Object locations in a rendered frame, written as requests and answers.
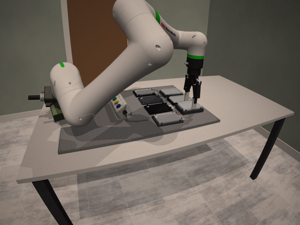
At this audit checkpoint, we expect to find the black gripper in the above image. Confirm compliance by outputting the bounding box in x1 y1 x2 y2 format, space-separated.
184 68 202 109

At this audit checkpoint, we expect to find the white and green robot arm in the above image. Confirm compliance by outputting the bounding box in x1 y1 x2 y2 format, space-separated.
28 0 207 127

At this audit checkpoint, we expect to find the grey push-button control panel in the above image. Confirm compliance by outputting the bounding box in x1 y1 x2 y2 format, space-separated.
110 93 148 122

